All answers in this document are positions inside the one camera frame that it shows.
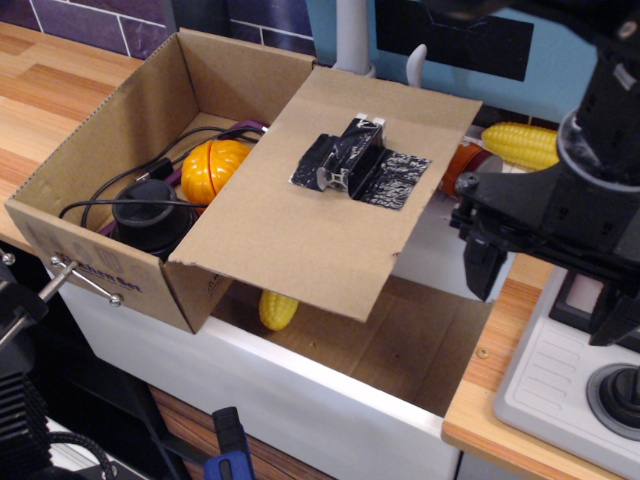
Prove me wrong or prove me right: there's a black braided cable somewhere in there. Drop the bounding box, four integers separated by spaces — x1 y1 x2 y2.
43 431 116 480

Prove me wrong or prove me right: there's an orange toy pumpkin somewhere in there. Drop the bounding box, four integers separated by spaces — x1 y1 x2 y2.
181 140 251 204

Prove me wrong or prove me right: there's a light blue chalkboard panel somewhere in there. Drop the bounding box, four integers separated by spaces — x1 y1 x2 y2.
313 0 606 125

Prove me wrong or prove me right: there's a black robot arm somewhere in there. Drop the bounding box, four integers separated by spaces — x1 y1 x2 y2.
451 1 639 346

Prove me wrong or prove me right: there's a metal clamp screw handle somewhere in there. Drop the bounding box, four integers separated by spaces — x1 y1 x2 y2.
39 256 123 308

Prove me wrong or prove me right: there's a black clamp body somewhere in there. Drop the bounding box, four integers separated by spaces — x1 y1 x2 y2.
1 266 51 479

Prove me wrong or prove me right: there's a black taped handle on flap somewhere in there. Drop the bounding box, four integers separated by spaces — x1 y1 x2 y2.
290 113 431 211

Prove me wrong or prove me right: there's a black round device in box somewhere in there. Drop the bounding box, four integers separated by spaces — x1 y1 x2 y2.
110 180 197 261

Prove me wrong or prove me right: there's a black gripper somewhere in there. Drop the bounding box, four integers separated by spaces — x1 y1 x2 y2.
451 169 639 346

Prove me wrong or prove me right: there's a brown cardboard kitchen set box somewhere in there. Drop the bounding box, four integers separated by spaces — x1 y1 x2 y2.
6 31 480 332

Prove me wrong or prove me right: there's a white toy sink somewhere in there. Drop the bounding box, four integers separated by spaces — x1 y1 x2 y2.
63 193 510 479

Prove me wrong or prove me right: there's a red orange toy can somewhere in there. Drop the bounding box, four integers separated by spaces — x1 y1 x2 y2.
439 141 504 196

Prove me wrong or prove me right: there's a yellow toy corn in sink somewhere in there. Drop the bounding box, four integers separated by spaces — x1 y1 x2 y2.
258 290 299 331

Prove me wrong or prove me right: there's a black stove burner grate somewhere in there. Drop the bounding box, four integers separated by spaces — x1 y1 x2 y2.
549 271 639 353

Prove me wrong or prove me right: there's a blue black clamp handle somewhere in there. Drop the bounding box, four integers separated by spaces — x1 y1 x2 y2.
203 407 256 480

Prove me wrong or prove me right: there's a yellow toy corn on counter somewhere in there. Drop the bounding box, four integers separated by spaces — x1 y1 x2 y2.
481 122 559 170

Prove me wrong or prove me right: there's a black stove knob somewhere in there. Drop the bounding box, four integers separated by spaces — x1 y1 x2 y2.
586 363 639 442

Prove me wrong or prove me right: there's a grey toy faucet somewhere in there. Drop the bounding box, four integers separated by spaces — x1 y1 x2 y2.
333 0 428 88

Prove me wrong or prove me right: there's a white toy stove top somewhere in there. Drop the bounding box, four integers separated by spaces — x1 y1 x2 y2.
494 268 639 479

